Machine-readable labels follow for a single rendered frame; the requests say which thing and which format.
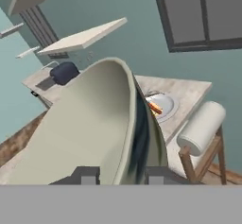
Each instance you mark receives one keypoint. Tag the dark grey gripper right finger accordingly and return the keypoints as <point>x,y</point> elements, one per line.
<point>164,175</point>

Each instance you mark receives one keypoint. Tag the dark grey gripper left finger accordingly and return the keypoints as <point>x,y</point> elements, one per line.
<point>82,175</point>

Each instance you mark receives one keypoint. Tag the pale grey-green bowl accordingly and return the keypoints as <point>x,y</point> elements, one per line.
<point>94,124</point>

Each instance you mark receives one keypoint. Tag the orange cooked food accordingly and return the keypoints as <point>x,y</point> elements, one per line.
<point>155,108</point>

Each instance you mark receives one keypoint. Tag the white plate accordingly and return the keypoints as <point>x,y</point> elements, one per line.
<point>165,104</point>

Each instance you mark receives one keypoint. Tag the wooden stool with white cushion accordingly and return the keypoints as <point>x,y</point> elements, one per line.
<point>201,139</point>

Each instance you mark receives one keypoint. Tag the dark blue toaster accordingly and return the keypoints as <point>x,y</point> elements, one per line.
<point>64,72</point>

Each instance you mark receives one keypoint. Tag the dark slatted window blind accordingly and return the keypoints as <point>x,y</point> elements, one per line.
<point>39,29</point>

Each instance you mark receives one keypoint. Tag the dark framed window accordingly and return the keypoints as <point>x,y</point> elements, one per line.
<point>201,13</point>

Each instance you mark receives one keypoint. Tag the small white wall shelf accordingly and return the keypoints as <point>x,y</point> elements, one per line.
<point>27,52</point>
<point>11,30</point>

